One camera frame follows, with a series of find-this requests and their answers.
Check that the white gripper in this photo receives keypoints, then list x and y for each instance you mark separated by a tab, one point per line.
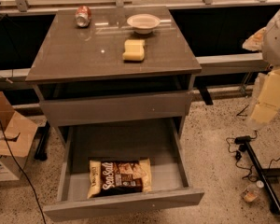
277	44

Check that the brown sea salt chip bag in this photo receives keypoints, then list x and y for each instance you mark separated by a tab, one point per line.
109	178

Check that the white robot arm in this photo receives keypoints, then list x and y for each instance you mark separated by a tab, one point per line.
271	42

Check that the open grey middle drawer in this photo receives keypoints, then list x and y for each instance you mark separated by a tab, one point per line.
155	139

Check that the grey drawer cabinet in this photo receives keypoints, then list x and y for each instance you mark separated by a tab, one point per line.
77	63

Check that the closed grey top drawer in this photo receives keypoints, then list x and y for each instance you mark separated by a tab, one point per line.
117	108

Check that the small plastic cup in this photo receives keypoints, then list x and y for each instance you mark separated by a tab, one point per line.
252	191

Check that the yellow sponge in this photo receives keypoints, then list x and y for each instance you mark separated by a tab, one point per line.
134	50

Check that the white bowl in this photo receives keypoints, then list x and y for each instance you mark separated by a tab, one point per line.
143	23

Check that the red soda can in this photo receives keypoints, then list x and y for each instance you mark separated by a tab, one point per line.
83	16

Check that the cardboard box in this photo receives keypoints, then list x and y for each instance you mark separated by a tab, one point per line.
17	134

